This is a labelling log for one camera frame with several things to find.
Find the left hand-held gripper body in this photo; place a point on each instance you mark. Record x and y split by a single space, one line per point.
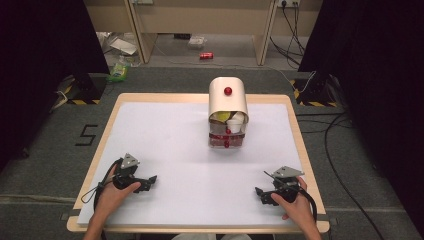
126 168

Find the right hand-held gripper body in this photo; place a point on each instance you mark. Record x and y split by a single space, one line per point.
286 181

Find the person's right hand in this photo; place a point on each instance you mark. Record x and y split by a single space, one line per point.
298 208

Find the person's left hand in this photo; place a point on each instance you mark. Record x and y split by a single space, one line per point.
111 196

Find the white foam table mat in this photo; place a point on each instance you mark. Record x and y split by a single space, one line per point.
186 186

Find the wooden table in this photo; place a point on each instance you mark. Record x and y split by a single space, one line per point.
100 140

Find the white paper cup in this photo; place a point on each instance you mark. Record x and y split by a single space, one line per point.
234 125

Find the yellow crumpled wrapper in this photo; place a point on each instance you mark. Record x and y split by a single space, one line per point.
222 116

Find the black stand base striped tape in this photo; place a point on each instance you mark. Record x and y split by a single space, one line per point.
83 90
315 93

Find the green plastic packet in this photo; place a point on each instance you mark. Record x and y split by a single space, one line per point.
118 71

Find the cream storage box with drawers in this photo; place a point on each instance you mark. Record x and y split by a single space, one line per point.
228 100

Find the crumpled white papers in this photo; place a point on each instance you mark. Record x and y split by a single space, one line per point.
120 45

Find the black curtain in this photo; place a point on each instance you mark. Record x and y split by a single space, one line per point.
40 76
373 83

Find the red drink can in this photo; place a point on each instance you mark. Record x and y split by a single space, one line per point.
206 55

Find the clear plastic bag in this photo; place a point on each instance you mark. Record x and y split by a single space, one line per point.
196 42

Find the beige wooden desk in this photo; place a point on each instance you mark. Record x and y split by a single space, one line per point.
203 16

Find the white wall socket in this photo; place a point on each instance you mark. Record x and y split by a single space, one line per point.
289 3

